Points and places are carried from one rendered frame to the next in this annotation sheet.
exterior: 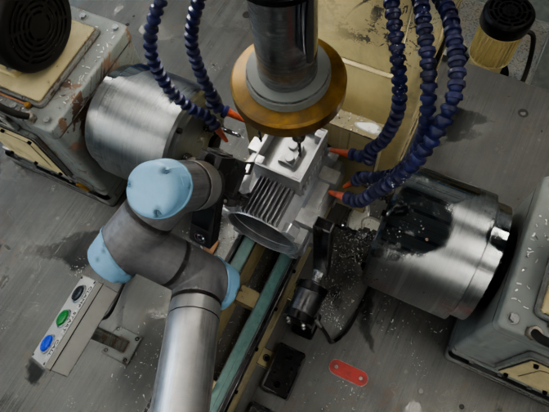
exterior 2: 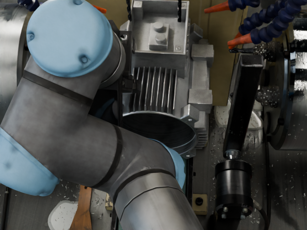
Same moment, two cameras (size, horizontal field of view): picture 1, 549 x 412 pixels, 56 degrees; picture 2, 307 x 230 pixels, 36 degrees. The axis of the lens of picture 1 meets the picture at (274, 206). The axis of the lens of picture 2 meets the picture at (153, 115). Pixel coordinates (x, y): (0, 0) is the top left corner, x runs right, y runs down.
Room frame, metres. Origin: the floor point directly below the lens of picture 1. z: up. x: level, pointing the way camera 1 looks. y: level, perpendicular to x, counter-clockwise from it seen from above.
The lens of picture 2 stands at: (0.01, 0.22, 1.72)
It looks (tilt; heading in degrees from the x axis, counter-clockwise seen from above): 57 degrees down; 332
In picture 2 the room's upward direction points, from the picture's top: 4 degrees counter-clockwise
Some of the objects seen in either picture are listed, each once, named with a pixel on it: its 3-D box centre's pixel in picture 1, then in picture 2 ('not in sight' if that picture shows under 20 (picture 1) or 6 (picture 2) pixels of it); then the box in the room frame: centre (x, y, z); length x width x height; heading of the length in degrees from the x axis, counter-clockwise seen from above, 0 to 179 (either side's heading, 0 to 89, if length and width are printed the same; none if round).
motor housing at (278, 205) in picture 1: (283, 193); (157, 90); (0.45, -0.02, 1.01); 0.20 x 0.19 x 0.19; 144
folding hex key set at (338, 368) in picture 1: (348, 373); not in sight; (0.10, -0.09, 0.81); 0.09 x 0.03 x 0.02; 55
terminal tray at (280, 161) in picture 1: (291, 155); (158, 39); (0.48, -0.05, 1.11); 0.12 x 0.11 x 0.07; 144
